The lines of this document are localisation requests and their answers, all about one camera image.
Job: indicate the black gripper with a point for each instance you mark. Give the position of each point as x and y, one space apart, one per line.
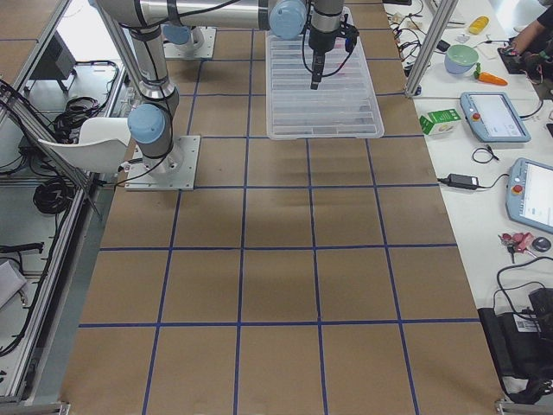
321 40

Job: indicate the clear plastic box lid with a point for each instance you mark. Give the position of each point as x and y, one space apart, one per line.
343 105

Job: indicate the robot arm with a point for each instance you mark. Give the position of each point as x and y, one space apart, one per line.
151 124

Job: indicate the green bowl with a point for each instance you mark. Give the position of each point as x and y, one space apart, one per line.
460 59

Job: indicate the green white carton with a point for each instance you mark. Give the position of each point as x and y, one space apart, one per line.
439 122

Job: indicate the yellow toy corn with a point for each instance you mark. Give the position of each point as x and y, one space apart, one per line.
478 25

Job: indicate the toy carrot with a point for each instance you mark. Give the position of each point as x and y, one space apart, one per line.
488 78

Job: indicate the teach pendant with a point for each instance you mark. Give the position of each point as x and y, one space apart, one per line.
528 197
492 118

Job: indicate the black power adapter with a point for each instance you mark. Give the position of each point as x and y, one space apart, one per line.
460 181

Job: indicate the white chair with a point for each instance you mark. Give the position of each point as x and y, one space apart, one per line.
101 147

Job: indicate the red keys bundle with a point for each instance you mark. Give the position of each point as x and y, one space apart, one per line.
516 242

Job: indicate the black bag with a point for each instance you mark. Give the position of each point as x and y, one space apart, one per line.
521 347

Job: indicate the aluminium frame post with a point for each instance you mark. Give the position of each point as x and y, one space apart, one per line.
434 35

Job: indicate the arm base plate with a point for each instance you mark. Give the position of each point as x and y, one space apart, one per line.
176 171

